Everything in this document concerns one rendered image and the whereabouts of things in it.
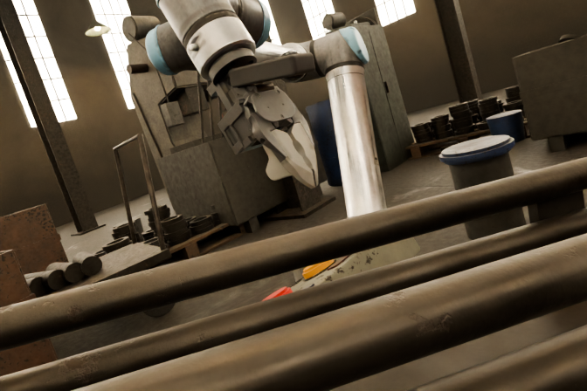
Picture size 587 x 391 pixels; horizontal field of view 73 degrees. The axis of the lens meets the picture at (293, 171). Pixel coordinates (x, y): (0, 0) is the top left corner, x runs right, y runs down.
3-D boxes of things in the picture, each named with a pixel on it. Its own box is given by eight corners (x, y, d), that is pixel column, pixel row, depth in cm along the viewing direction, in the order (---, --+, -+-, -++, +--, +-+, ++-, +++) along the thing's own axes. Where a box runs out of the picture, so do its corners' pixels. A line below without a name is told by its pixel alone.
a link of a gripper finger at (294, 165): (294, 201, 56) (261, 147, 58) (321, 182, 52) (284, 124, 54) (279, 209, 54) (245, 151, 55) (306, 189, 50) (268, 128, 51)
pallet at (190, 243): (209, 228, 404) (194, 188, 399) (255, 228, 344) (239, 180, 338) (86, 286, 325) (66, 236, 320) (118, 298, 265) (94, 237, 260)
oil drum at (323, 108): (390, 166, 434) (368, 85, 423) (362, 182, 391) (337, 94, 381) (347, 173, 475) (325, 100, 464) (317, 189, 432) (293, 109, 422)
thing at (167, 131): (156, 219, 588) (87, 28, 554) (216, 193, 683) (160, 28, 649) (219, 209, 499) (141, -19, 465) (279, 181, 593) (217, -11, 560)
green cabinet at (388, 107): (353, 176, 439) (314, 42, 422) (383, 160, 490) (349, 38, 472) (391, 170, 406) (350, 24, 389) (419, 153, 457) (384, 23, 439)
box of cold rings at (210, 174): (272, 196, 471) (249, 126, 461) (332, 189, 405) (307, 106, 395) (183, 240, 386) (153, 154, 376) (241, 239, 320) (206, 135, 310)
